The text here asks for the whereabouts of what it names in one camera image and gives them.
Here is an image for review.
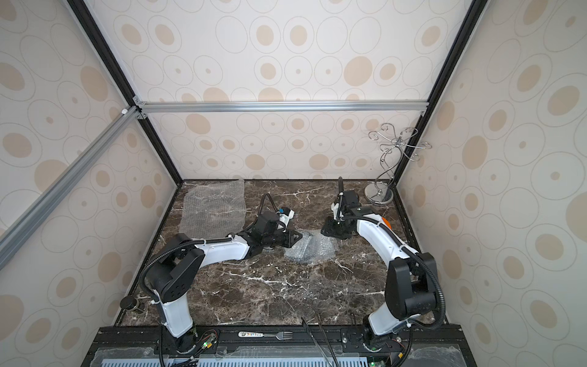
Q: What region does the chrome wire mug tree stand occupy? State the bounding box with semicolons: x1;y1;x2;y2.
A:
365;122;432;206

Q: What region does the black frame post back right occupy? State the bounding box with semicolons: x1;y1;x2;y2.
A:
393;0;489;187

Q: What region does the black base platform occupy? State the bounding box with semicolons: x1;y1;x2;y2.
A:
82;324;476;366

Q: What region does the aluminium rail left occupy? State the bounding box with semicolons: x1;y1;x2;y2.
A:
1;106;139;268

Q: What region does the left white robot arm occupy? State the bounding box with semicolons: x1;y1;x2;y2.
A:
138;194;303;354

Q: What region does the fork with patterned handle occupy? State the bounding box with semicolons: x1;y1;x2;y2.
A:
238;331;294;341

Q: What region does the aluminium rail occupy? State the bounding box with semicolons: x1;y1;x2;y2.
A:
139;100;429;113
1;106;139;268

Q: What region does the bubble wrap sheet around orange plate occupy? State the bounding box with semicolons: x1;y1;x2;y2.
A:
179;180;246;239

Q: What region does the orange dinner plate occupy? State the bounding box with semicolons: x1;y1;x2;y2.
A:
382;217;391;229

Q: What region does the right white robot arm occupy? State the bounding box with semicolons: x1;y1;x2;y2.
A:
321;177;446;344

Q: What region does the black frame post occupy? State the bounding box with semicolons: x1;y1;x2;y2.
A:
67;0;183;187
393;0;489;187

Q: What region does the black round knob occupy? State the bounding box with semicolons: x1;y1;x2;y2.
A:
119;295;145;313

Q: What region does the black frame post back left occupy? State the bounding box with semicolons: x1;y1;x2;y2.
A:
67;0;183;187

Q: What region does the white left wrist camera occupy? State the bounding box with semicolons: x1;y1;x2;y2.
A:
278;207;295;227

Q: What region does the aluminium rail back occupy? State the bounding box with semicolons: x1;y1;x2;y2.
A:
139;100;429;113

